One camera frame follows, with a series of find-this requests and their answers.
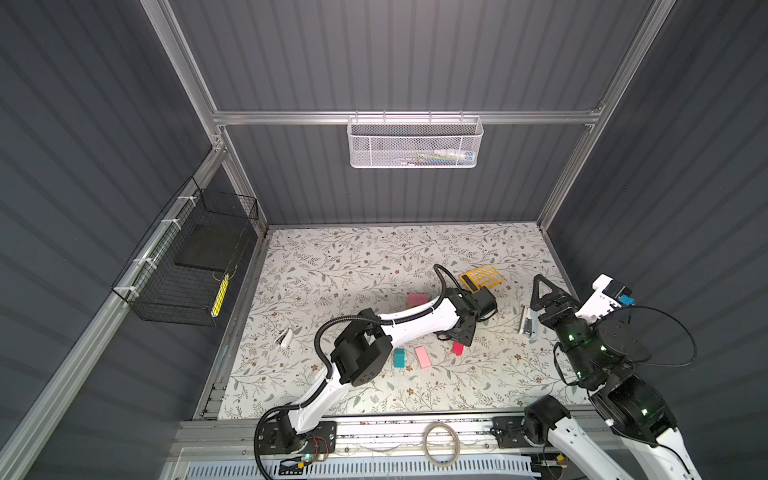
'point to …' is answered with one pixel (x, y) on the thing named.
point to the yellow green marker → (220, 296)
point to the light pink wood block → (422, 356)
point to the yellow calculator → (482, 276)
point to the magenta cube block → (458, 348)
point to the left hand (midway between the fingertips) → (458, 333)
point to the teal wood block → (400, 357)
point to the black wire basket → (178, 274)
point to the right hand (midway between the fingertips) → (549, 286)
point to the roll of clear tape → (457, 440)
